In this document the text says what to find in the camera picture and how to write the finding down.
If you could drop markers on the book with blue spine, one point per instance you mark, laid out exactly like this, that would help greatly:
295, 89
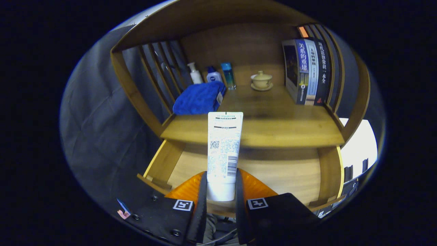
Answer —
290, 68

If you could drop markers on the white bottle with blue cap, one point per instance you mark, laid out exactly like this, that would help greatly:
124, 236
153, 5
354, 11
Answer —
214, 77

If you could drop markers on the black backdrop cloth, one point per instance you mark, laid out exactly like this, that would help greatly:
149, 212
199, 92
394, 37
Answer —
99, 136

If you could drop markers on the small lit screen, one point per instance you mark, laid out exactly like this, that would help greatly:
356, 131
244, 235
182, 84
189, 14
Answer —
123, 209

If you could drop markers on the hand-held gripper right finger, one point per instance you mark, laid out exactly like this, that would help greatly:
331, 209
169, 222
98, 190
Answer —
240, 218

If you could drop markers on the white pump bottle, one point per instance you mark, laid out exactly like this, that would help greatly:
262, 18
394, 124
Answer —
195, 77

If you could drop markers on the teal blue bottle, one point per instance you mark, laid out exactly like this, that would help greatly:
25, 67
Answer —
228, 75

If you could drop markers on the wooden drawer with black knob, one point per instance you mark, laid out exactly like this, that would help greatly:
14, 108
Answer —
283, 174

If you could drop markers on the book with white spine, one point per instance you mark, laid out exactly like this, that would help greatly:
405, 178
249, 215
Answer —
312, 75

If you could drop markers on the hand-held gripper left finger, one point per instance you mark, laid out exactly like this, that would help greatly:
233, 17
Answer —
201, 218

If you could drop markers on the book with black spine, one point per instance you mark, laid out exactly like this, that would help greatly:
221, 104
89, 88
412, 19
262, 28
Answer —
323, 71

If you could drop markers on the wooden cabinet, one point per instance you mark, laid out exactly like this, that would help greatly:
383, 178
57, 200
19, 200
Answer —
239, 44

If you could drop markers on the white cream tube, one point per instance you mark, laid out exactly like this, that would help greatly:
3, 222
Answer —
223, 147

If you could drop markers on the blue folded towel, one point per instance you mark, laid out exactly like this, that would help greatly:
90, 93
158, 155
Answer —
198, 99

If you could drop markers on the beige lidded teacup with saucer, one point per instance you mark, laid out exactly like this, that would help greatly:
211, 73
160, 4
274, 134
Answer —
262, 81

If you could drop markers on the wooden countertop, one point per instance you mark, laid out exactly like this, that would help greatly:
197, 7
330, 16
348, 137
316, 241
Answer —
273, 116

